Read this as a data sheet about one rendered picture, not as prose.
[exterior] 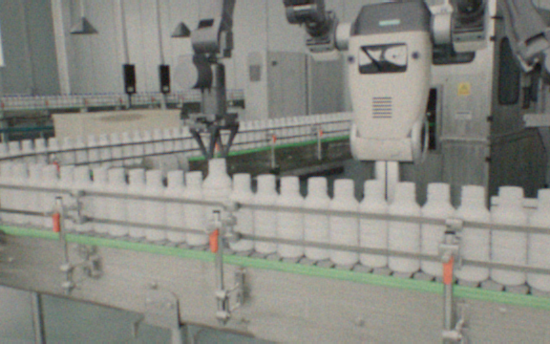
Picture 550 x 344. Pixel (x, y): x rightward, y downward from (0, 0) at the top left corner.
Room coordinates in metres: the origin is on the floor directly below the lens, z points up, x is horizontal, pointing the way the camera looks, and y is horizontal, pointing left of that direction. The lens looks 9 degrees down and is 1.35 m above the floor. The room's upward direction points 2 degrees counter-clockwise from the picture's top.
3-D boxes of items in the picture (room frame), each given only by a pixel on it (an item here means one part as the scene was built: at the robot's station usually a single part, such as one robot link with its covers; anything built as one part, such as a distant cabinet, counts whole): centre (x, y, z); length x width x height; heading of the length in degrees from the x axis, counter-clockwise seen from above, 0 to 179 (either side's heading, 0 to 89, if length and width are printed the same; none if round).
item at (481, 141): (5.18, -1.85, 1.00); 1.60 x 1.30 x 2.00; 135
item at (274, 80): (7.48, -0.04, 0.96); 0.82 x 0.50 x 1.91; 135
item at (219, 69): (1.13, 0.13, 1.38); 0.07 x 0.06 x 0.07; 153
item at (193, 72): (1.09, 0.14, 1.41); 0.12 x 0.09 x 0.12; 153
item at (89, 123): (5.29, 1.58, 0.59); 1.10 x 0.62 x 1.18; 135
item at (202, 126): (1.11, 0.14, 1.25); 0.07 x 0.07 x 0.09; 63
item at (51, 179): (1.37, 0.61, 1.08); 0.06 x 0.06 x 0.17
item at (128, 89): (7.05, 1.94, 1.55); 0.17 x 0.15 x 0.42; 135
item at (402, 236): (0.94, -0.24, 1.08); 0.06 x 0.06 x 0.17
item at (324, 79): (8.11, -0.68, 0.96); 0.82 x 0.50 x 1.91; 135
